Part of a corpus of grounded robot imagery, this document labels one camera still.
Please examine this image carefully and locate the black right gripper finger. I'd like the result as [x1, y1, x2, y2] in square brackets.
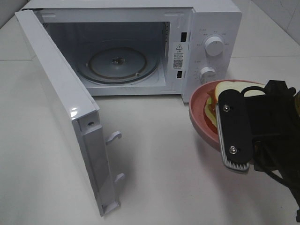
[216, 90, 254, 174]

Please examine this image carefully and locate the sandwich with lettuce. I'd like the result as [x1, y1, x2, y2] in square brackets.
[204, 81, 265, 128]

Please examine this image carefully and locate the glass microwave turntable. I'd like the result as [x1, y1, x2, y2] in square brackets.
[77, 47, 159, 84]

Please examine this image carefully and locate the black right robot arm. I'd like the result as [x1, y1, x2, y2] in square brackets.
[241, 80, 300, 203]

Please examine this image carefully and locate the white warning label sticker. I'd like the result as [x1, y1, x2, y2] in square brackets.
[172, 42, 186, 70]

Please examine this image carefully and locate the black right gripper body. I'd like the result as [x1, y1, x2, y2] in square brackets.
[241, 80, 298, 173]

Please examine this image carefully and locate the pink plate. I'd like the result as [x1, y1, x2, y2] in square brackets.
[189, 80, 263, 150]

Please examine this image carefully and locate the upper white power knob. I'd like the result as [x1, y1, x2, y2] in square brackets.
[204, 36, 224, 56]

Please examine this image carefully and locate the white microwave oven body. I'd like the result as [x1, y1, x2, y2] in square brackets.
[20, 0, 242, 102]

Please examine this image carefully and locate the white microwave door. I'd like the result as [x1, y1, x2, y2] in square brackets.
[15, 10, 124, 216]

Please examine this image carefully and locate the lower white timer knob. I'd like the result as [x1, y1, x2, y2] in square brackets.
[200, 67, 216, 84]

